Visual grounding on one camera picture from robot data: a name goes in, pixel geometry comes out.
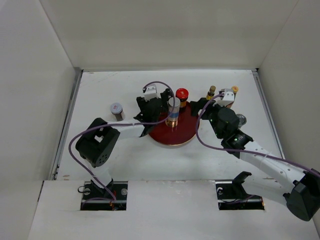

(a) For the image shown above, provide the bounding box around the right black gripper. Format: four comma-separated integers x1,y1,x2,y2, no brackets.
190,97,229,139

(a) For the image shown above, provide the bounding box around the red-lid chili sauce jar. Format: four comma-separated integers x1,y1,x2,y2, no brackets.
175,88,189,111

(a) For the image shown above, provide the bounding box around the silver-lid blue-label jar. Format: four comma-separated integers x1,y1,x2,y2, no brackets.
166,97,181,128

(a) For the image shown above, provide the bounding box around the green-label red sauce bottle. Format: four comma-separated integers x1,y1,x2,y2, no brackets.
231,85,239,100

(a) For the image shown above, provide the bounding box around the grey-top white salt grinder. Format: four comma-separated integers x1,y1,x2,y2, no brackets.
236,113,247,129

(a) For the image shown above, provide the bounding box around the white-lid dark spice jar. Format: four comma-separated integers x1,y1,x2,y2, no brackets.
109,102,124,122

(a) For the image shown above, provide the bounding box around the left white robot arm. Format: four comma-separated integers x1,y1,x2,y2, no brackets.
72,84,173,200

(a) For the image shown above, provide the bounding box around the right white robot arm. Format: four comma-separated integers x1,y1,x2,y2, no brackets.
190,95,320,222

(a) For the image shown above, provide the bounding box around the small yellow-label oil bottle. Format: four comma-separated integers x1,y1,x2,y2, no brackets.
205,85,216,101

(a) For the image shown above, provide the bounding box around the red round lacquer tray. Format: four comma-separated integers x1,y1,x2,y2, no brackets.
149,101,198,146

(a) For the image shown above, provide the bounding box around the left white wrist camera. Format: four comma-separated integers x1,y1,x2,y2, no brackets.
142,83,158,101

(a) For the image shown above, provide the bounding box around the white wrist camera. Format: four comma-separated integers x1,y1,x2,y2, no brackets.
213,88,235,108
142,83,158,101

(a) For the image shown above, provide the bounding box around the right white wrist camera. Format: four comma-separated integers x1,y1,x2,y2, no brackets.
213,88,235,108

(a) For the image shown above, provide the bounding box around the right aluminium table rail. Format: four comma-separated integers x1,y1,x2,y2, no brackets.
251,68,285,159

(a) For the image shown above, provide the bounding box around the aluminium table rail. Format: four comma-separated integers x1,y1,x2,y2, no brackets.
47,67,84,180
251,68,285,159

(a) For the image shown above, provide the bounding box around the left aluminium table rail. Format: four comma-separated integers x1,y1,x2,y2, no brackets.
47,67,84,180

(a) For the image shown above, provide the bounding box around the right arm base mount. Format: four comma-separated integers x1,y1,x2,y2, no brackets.
215,171,265,211

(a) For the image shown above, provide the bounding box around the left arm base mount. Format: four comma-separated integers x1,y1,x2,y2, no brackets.
77,180,129,211

